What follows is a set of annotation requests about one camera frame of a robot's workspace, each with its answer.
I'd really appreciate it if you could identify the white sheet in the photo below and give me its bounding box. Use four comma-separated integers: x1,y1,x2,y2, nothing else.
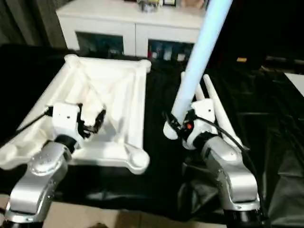
284,72,304,95

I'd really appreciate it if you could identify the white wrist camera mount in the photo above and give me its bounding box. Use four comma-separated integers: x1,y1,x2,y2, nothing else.
190,99,215,121
51,102,84,144

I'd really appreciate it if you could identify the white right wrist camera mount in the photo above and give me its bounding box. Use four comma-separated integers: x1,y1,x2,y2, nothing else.
190,99,215,121

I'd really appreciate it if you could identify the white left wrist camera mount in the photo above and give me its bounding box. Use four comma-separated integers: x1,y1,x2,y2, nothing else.
51,102,84,144

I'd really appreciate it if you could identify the white cabinet with glass doors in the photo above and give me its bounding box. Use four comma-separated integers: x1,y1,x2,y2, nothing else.
56,0,207,59

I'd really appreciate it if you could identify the black mat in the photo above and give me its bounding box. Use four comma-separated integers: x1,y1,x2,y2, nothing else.
0,44,304,225

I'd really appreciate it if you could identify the white plastic table top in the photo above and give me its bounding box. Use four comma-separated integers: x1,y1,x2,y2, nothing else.
0,54,152,176

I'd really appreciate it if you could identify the black left wrist camera cable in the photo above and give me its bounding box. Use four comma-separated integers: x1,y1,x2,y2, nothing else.
15,106,54,133

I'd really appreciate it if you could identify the grey curtain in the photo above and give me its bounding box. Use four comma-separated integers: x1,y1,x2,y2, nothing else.
0,0,69,50

